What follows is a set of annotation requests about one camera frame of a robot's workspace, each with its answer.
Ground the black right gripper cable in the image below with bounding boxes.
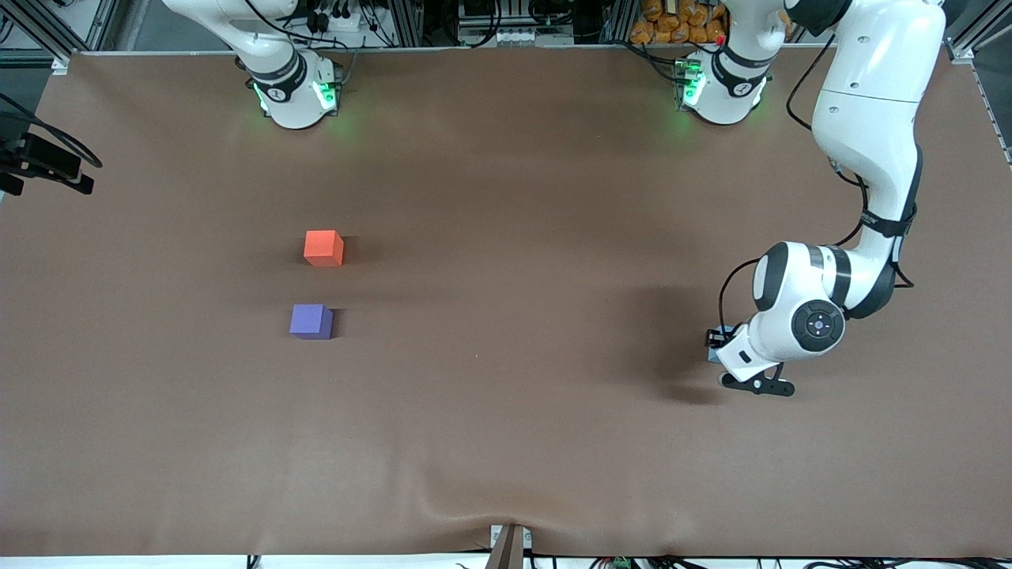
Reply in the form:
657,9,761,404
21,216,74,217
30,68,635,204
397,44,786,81
0,92,104,171

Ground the metal table clamp bracket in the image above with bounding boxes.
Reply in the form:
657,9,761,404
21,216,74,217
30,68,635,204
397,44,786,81
489,523,534,569

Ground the purple foam block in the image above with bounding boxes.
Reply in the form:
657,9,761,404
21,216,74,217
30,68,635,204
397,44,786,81
289,303,334,341

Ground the brown table mat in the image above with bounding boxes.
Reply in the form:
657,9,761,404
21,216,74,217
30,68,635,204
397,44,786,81
0,46,1012,559

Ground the orange foam block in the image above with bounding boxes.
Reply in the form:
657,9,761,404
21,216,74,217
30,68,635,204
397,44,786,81
303,229,346,268

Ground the orange mesh bag pile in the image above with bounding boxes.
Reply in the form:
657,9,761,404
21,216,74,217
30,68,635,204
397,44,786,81
629,0,730,46

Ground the white socket row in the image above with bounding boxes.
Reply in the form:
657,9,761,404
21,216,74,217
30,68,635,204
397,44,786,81
463,27,561,48

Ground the white power strip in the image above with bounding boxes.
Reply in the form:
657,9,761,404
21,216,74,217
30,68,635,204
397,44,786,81
307,0,374,34

